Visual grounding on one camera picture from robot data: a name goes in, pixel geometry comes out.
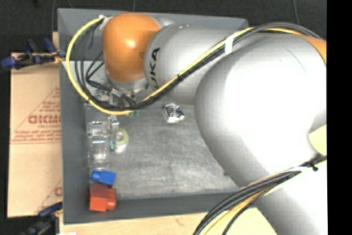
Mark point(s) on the blue toy block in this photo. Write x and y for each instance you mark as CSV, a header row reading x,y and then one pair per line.
x,y
104,177

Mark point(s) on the brown cardboard board, red print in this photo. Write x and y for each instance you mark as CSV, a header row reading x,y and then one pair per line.
x,y
33,162

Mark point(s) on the shiny silver metal piece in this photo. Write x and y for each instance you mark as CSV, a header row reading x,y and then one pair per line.
x,y
173,113

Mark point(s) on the red toy block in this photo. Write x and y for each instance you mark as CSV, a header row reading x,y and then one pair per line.
x,y
101,198

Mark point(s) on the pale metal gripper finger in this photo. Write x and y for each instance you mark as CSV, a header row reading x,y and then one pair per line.
x,y
97,129
98,151

